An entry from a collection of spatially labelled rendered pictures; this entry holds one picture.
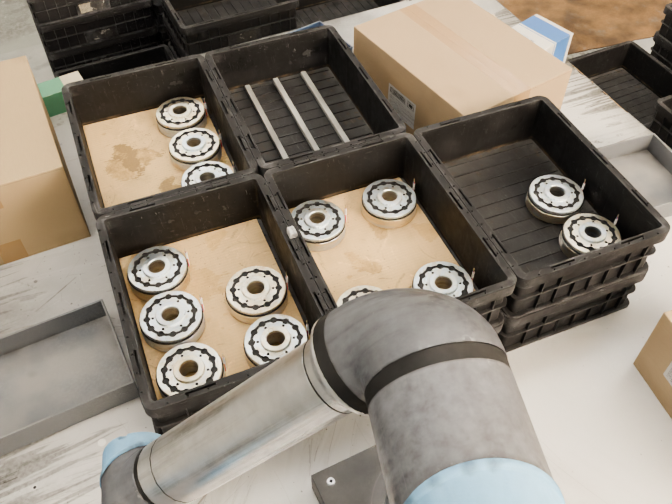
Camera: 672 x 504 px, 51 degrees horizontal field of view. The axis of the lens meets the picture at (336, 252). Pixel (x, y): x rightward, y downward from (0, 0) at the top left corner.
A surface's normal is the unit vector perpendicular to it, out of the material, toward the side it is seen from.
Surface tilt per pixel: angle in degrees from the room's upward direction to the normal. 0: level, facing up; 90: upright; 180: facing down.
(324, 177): 90
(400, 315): 28
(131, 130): 0
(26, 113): 0
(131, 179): 0
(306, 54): 90
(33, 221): 90
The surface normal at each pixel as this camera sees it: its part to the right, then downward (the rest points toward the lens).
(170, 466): -0.52, 0.03
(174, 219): 0.38, 0.70
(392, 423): -0.82, -0.21
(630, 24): 0.00, -0.65
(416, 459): -0.68, -0.33
